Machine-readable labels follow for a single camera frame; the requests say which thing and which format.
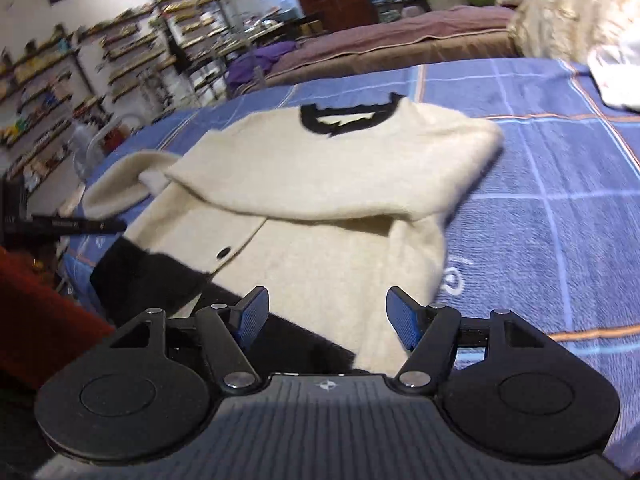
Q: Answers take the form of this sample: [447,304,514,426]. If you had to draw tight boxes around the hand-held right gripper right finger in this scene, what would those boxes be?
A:
[386,286,547,392]

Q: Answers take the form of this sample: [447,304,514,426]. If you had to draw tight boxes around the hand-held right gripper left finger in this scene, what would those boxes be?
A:
[107,286,271,392]

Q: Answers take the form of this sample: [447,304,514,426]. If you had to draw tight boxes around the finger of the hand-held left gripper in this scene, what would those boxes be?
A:
[30,214,128,237]

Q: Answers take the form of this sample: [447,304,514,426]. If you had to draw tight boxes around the cream sweater with black trim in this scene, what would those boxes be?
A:
[81,92,505,377]

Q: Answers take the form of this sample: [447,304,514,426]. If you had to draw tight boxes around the red cloth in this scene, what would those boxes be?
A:
[0,247,117,392]

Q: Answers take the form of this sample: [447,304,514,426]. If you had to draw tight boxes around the blue plaid bed sheet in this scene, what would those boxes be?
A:
[59,57,640,461]

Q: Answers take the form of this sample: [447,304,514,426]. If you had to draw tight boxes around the purple cloth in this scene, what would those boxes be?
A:
[225,40,302,95]

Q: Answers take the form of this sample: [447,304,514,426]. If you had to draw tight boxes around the mauve and brown quilt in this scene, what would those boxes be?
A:
[235,5,523,97]

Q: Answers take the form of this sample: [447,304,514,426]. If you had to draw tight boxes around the white cloth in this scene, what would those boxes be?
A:
[586,30,640,114]

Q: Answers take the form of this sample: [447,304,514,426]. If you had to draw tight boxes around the fluffy cream blanket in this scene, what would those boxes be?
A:
[506,0,640,67]

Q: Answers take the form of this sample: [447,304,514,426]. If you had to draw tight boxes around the wall shelves with goods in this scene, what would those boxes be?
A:
[0,0,238,188]

